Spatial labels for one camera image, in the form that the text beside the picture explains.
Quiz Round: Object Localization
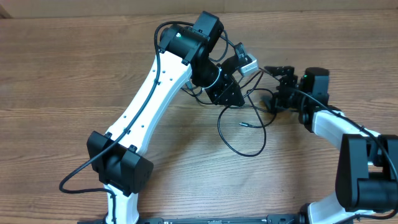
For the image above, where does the black cable bundle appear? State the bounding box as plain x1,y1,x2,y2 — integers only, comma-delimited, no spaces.
182,70,280,157

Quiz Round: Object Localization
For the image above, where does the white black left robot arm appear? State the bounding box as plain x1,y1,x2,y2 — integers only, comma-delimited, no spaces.
86,12,258,223

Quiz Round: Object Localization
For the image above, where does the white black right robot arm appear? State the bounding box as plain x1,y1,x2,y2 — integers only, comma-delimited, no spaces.
264,66,397,223

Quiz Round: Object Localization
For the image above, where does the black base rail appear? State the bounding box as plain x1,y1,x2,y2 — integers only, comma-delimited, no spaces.
77,213,308,224

